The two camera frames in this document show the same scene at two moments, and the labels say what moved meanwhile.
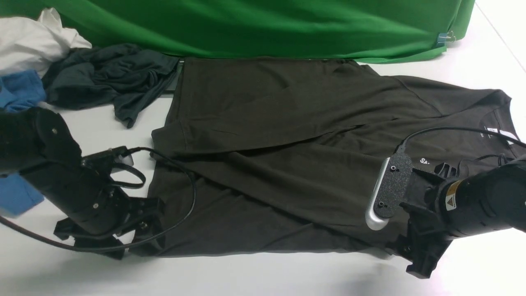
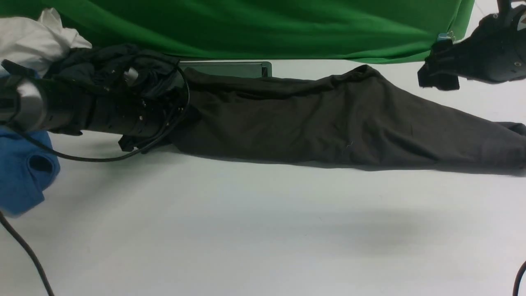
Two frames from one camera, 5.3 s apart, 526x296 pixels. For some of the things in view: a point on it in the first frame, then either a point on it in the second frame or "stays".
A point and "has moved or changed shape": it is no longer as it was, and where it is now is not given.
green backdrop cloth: (358, 31) stays
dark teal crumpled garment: (120, 74) stays
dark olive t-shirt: (265, 155) has moved or changed shape
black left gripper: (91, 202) to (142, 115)
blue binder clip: (444, 37) stays
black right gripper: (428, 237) to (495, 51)
